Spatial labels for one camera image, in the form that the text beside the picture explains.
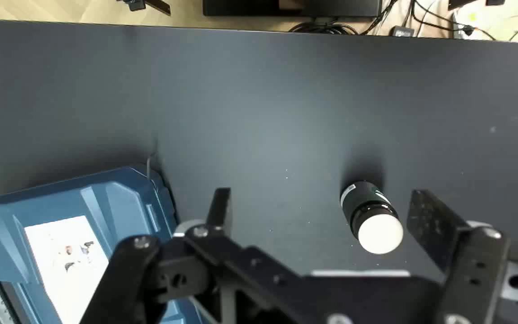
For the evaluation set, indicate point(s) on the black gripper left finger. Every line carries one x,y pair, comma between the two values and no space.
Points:
218,209

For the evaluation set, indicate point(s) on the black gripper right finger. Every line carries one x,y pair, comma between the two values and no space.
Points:
436,230

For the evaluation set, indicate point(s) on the small dark bottle white cap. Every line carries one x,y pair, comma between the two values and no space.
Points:
371,216

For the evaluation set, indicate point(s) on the dark blue plastic case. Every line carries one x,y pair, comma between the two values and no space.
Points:
67,209

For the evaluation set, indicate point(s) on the black monitor base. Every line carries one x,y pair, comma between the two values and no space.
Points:
289,7

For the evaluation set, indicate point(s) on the black chair leg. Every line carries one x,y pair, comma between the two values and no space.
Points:
145,4

